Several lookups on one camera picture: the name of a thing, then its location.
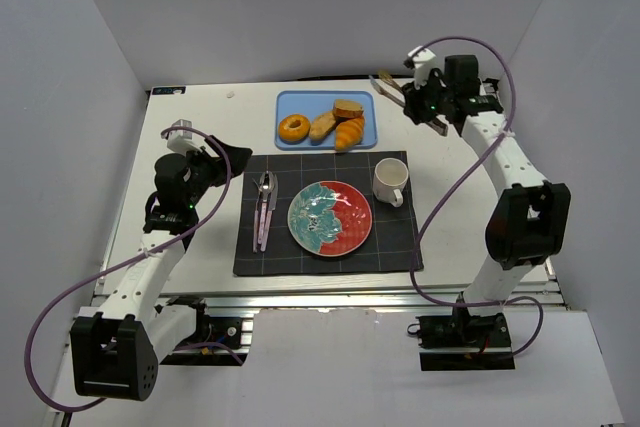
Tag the pink handled spoon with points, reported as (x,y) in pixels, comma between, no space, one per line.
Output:
(267,192)

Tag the blue plastic tray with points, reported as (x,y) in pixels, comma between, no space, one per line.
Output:
(312,103)

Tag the teal and red plate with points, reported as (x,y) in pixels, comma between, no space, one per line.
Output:
(330,218)

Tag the golden croissant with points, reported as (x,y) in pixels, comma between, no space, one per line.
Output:
(349,133)

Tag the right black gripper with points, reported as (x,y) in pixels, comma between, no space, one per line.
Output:
(415,101)

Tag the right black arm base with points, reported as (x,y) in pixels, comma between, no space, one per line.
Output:
(475,344)

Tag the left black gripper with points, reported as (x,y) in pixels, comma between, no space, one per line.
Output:
(214,163)

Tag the pink handled knife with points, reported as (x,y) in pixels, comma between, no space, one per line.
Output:
(271,208)

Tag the pink handled fork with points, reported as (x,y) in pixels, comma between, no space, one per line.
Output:
(260,184)

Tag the dark checked placemat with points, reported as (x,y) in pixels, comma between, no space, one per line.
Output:
(390,239)

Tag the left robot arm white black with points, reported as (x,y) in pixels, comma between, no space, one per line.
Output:
(116,352)

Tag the sliced round bread loaf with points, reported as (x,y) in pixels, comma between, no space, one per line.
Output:
(345,109)

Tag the left blue corner label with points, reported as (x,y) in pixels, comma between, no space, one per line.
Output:
(168,90)

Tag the white ceramic mug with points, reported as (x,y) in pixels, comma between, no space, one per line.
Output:
(390,178)

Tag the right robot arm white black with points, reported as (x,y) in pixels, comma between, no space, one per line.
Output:
(528,223)

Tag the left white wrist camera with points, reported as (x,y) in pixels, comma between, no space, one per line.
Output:
(180,141)

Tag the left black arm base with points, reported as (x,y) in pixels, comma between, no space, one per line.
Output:
(224,330)

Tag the orange donut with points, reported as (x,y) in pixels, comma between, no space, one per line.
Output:
(294,128)

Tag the metal tongs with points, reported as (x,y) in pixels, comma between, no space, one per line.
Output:
(384,77)

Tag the long tan bread roll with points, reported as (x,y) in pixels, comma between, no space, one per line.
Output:
(322,126)

